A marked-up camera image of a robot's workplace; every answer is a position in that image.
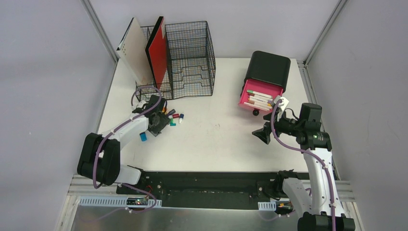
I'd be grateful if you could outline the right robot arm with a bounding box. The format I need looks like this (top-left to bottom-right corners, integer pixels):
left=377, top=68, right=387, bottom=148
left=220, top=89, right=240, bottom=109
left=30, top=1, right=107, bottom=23
left=253, top=98, right=356, bottom=231

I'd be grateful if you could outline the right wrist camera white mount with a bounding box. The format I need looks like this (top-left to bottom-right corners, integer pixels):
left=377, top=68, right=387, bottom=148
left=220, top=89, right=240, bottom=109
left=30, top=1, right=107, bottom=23
left=273, top=95, right=290, bottom=116

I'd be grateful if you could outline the black pink drawer unit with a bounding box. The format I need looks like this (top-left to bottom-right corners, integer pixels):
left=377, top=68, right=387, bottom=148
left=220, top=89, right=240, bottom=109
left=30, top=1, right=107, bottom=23
left=239, top=51, right=291, bottom=116

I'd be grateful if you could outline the red A4 folder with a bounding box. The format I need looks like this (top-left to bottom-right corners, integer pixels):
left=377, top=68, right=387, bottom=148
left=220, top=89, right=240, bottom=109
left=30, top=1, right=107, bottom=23
left=145, top=16, right=167, bottom=89

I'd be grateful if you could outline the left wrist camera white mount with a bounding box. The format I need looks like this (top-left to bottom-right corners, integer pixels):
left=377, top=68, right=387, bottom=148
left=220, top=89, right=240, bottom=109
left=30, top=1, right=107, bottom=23
left=132, top=100, right=147, bottom=110

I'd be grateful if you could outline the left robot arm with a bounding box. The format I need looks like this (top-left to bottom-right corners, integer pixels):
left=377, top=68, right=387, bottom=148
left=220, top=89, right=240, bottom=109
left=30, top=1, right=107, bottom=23
left=76, top=95, right=170, bottom=195

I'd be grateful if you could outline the yellow cap white marker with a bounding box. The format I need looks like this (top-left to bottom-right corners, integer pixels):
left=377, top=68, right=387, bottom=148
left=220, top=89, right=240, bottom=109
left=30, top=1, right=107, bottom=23
left=243, top=102, right=272, bottom=111

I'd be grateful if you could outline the brown cap white marker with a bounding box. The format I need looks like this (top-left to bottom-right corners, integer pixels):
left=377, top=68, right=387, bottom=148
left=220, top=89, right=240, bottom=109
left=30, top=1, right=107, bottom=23
left=247, top=100, right=272, bottom=108

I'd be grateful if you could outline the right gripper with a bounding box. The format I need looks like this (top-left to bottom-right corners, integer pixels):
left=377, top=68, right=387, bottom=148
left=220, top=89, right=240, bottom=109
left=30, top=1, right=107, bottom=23
left=252, top=108, right=304, bottom=144

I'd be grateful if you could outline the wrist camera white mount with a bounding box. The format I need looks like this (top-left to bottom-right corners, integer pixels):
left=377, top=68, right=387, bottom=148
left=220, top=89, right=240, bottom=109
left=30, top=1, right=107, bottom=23
left=132, top=100, right=147, bottom=110
left=273, top=95, right=290, bottom=116

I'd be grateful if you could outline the red brown cap marker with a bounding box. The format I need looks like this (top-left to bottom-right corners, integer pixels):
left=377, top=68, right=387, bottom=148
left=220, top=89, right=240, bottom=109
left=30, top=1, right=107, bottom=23
left=248, top=93, right=273, bottom=102

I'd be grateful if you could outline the white A4 folder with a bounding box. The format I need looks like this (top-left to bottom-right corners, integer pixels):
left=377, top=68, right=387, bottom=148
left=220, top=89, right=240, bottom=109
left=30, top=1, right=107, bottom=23
left=116, top=17, right=153, bottom=86

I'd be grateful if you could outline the black blue marker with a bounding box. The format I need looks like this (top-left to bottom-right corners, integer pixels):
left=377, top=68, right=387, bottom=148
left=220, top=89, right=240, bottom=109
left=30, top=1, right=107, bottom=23
left=140, top=132, right=147, bottom=142

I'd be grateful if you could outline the black mounting base plate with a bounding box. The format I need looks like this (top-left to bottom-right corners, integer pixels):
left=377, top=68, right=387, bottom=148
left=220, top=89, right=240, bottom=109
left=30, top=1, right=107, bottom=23
left=116, top=171, right=311, bottom=211

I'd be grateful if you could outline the purple cap white marker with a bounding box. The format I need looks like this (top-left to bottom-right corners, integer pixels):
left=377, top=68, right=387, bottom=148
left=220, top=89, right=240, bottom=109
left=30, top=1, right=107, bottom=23
left=248, top=96, right=273, bottom=104

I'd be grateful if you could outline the black wire mesh desk organizer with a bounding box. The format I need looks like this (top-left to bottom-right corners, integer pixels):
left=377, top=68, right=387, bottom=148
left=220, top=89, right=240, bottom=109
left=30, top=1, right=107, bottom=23
left=135, top=20, right=217, bottom=103

